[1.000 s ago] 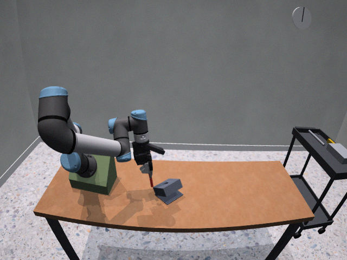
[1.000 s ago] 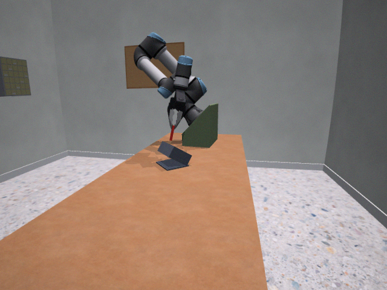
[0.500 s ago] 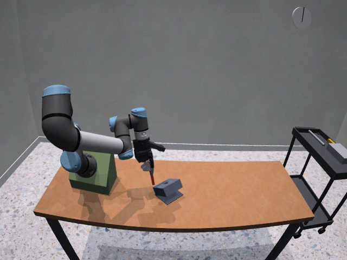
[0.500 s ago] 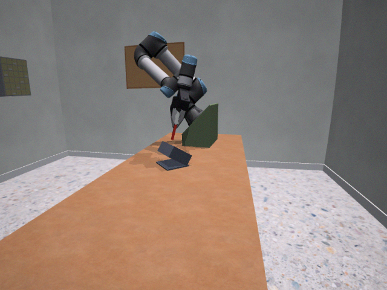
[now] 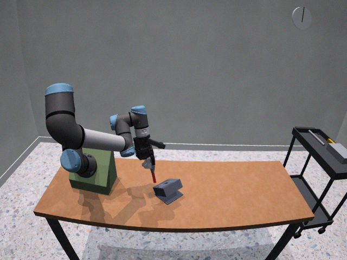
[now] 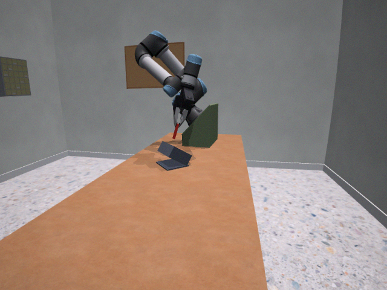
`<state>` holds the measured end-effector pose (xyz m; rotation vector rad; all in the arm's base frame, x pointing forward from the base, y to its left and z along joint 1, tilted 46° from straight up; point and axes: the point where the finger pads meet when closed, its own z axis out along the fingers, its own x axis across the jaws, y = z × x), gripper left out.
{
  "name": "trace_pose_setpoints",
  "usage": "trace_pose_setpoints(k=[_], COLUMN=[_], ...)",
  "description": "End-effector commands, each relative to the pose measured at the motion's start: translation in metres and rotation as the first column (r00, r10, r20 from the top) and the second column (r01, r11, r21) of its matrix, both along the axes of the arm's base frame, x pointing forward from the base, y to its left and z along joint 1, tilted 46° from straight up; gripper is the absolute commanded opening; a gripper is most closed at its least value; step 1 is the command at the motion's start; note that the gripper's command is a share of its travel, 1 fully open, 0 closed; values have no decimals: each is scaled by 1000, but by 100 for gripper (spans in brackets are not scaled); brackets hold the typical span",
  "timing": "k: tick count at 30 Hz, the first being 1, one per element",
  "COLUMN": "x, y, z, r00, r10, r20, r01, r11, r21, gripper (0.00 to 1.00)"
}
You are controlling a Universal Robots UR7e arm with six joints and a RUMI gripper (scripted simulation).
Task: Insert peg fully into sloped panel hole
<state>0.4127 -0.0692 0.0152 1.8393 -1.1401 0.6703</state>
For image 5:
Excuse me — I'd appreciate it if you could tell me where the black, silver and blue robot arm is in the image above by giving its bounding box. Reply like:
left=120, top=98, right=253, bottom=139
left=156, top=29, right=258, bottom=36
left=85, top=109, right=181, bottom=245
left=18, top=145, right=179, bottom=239
left=45, top=83, right=150, bottom=178

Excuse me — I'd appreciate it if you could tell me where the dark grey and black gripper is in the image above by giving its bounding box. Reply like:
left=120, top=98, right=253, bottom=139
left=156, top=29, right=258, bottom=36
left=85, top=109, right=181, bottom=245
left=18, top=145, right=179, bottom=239
left=133, top=135, right=155, bottom=174

